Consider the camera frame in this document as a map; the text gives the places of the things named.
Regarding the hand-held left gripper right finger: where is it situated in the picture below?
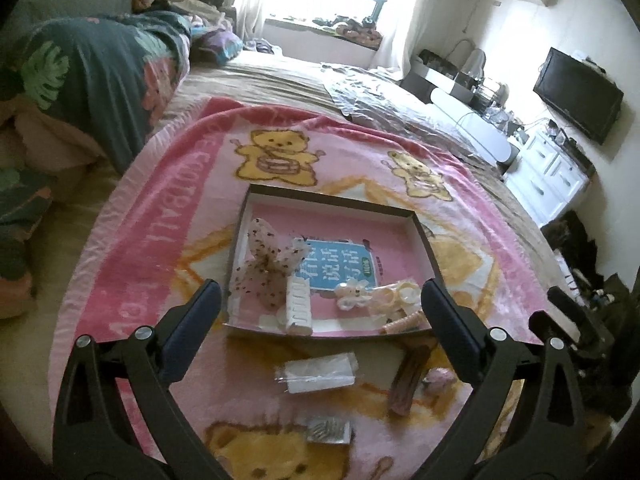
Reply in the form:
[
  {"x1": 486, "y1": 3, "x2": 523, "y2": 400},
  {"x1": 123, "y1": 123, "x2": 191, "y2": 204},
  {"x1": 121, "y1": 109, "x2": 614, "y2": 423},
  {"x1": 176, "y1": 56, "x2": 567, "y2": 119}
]
[{"x1": 421, "y1": 279, "x2": 588, "y2": 480}]

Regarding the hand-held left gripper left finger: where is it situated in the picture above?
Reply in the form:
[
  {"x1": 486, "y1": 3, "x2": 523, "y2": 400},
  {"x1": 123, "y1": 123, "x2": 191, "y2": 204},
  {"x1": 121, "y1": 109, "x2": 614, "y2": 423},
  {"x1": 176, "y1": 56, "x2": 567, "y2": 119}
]
[{"x1": 52, "y1": 279, "x2": 236, "y2": 480}]

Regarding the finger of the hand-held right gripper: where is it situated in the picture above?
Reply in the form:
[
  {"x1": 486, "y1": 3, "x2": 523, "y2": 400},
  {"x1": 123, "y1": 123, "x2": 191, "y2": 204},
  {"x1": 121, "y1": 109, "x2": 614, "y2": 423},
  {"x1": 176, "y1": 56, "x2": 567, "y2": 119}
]
[{"x1": 547, "y1": 285, "x2": 586, "y2": 343}]

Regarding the clear bag of yellow rings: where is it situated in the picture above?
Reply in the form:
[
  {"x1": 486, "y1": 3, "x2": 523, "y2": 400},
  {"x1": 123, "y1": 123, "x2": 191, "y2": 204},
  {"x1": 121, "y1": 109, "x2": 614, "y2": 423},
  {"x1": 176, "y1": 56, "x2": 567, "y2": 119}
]
[{"x1": 370, "y1": 279, "x2": 426, "y2": 318}]

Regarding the polka dot lace bow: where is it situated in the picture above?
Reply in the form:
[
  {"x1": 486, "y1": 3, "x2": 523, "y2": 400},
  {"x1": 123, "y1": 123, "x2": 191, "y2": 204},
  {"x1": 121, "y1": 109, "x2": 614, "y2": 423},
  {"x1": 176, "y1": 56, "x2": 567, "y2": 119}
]
[{"x1": 231, "y1": 217, "x2": 311, "y2": 311}]

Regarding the white pearl hair clip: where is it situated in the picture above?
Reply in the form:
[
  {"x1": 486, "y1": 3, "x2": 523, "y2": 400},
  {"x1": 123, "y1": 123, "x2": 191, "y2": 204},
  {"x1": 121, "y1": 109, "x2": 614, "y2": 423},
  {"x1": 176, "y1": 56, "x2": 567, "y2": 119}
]
[{"x1": 334, "y1": 280, "x2": 373, "y2": 311}]

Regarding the white hair claw clip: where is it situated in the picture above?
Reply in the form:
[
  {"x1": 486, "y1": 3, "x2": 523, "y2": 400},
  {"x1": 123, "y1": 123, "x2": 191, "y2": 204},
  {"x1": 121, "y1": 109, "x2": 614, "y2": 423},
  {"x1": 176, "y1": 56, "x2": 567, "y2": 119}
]
[{"x1": 277, "y1": 277, "x2": 315, "y2": 336}]

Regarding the pink lined cardboard box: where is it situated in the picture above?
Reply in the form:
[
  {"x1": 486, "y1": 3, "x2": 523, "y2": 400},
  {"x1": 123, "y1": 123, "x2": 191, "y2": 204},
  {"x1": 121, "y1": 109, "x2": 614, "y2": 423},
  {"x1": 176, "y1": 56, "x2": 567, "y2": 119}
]
[{"x1": 222, "y1": 183, "x2": 446, "y2": 339}]

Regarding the small pink hair accessory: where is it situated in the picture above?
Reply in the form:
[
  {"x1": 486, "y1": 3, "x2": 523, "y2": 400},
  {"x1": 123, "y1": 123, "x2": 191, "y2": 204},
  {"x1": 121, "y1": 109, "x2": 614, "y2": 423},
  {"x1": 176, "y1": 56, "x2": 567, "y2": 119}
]
[{"x1": 424, "y1": 367, "x2": 457, "y2": 396}]

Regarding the dark pile of clothes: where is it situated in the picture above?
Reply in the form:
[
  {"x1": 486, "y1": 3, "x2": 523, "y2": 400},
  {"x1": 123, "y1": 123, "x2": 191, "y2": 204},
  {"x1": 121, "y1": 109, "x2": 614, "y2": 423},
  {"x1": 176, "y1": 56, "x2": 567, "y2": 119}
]
[{"x1": 540, "y1": 210, "x2": 640, "y2": 421}]

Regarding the brown hair clip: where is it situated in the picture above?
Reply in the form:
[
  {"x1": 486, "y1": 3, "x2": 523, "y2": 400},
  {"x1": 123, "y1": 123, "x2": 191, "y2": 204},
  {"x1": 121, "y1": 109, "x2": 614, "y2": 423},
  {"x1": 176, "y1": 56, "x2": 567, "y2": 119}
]
[{"x1": 389, "y1": 345, "x2": 432, "y2": 416}]

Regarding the pink bear printed blanket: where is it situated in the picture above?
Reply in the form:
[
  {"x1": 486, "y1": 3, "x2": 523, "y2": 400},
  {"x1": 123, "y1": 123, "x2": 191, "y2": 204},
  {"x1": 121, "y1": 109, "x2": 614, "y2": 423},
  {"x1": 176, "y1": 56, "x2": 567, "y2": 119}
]
[{"x1": 55, "y1": 95, "x2": 566, "y2": 480}]

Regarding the clear packet with white insert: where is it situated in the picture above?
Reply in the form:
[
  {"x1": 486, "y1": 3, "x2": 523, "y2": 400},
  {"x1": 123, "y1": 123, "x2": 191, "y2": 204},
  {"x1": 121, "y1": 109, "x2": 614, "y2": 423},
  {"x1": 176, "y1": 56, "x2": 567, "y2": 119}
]
[{"x1": 274, "y1": 352, "x2": 360, "y2": 396}]

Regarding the white drawer cabinet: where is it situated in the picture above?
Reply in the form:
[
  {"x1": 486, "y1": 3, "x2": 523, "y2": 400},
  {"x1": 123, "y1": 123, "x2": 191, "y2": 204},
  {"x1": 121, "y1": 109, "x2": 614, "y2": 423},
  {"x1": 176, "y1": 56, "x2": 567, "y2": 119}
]
[{"x1": 502, "y1": 122, "x2": 596, "y2": 228}]

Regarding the silver comb in clear packet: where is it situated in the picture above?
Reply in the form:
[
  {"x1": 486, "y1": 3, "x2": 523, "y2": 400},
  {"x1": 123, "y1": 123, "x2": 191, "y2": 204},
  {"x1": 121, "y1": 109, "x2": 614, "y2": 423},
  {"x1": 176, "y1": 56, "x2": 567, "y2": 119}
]
[{"x1": 306, "y1": 417, "x2": 352, "y2": 445}]

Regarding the white cylindrical bolster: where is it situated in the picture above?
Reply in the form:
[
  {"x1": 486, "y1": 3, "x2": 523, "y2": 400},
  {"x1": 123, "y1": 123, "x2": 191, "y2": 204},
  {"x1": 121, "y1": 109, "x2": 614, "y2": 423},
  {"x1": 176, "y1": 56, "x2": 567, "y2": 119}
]
[{"x1": 430, "y1": 87, "x2": 521, "y2": 166}]

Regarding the black flat television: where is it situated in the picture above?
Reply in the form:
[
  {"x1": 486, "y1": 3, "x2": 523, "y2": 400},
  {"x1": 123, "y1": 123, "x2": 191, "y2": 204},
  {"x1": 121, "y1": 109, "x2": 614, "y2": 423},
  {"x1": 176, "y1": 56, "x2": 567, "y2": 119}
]
[{"x1": 532, "y1": 47, "x2": 625, "y2": 146}]

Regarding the crinkled clear plastic sheet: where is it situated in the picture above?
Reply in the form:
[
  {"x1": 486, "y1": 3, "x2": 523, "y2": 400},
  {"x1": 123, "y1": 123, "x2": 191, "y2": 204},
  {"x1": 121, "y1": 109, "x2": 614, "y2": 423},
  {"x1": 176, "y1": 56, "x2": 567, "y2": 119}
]
[{"x1": 322, "y1": 62, "x2": 483, "y2": 157}]

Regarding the white open box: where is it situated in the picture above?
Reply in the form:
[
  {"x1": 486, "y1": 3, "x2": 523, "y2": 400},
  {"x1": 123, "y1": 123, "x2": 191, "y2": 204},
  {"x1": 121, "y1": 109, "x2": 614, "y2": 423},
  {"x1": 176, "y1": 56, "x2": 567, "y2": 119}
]
[{"x1": 410, "y1": 50, "x2": 482, "y2": 106}]

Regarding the beige bed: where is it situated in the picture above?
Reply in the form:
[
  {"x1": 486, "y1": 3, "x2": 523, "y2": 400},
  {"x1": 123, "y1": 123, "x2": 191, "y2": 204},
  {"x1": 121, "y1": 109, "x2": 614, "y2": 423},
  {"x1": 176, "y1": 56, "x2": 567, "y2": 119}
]
[{"x1": 30, "y1": 50, "x2": 566, "y2": 361}]

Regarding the dark leaf print quilt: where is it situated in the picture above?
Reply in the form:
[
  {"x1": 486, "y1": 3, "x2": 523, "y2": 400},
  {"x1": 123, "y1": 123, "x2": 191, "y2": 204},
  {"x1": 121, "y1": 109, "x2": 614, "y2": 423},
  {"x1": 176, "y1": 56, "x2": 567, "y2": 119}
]
[{"x1": 0, "y1": 10, "x2": 193, "y2": 321}]

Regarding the purple pillow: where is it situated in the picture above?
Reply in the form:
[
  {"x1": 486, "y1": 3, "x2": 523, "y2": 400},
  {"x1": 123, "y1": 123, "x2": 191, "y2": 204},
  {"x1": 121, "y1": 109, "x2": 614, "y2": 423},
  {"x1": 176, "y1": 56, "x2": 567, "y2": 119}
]
[{"x1": 192, "y1": 27, "x2": 244, "y2": 64}]

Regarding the clutter of toys on sill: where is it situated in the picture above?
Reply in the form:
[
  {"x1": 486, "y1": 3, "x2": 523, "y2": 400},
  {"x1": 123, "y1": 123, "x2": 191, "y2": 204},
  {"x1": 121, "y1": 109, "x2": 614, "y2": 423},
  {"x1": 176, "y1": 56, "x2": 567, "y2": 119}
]
[{"x1": 312, "y1": 15, "x2": 384, "y2": 47}]

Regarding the heap of clothes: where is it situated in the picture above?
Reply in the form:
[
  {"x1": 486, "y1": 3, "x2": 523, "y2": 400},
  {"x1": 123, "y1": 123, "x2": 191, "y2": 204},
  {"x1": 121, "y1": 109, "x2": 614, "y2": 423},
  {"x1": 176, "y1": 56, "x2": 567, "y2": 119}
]
[{"x1": 127, "y1": 0, "x2": 236, "y2": 26}]

